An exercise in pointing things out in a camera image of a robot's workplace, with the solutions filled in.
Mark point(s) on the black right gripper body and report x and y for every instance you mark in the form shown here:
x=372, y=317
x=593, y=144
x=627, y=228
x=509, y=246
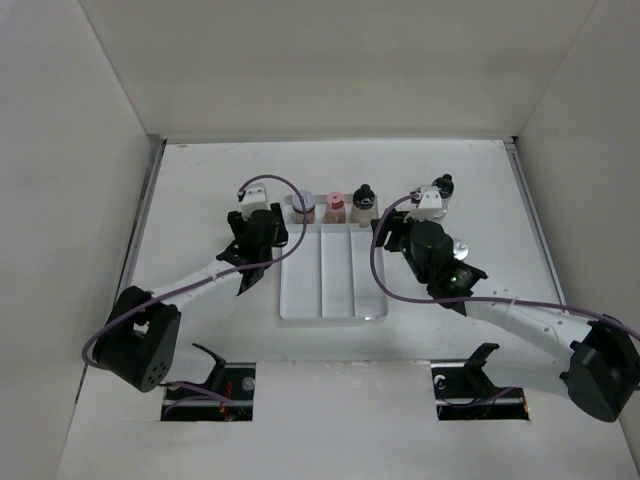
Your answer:
x=405, y=247

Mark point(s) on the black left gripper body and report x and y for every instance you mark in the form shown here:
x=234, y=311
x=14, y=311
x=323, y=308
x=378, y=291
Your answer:
x=239, y=223

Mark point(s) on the blue label silver cap bottle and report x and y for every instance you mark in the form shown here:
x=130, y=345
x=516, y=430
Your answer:
x=460, y=249

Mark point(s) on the grinder jar white contents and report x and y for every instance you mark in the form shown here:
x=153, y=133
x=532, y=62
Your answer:
x=363, y=203

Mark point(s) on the orange label silver cap jar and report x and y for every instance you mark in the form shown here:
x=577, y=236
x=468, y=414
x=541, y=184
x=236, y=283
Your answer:
x=304, y=207

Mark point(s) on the pink cap spice jar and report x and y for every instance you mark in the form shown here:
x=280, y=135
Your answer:
x=335, y=212

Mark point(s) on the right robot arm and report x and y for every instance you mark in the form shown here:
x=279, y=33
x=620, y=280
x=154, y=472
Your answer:
x=596, y=364

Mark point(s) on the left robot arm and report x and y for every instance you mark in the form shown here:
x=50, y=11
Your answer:
x=145, y=342

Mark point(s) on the grinder jar right black top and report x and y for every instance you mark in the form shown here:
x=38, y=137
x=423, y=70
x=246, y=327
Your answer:
x=446, y=187

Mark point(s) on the white divided organizer tray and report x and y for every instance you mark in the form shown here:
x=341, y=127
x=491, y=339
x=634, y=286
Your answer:
x=327, y=279

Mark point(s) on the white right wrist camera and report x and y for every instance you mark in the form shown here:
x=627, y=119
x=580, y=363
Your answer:
x=429, y=206

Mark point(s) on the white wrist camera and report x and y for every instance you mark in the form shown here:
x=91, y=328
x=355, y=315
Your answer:
x=253, y=198
x=429, y=206

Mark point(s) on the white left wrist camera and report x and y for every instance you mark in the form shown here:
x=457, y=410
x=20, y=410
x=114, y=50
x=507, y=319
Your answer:
x=253, y=198

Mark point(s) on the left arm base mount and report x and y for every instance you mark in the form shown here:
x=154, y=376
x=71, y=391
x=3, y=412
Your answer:
x=203, y=387

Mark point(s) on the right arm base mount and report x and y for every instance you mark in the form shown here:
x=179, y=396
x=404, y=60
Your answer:
x=463, y=392

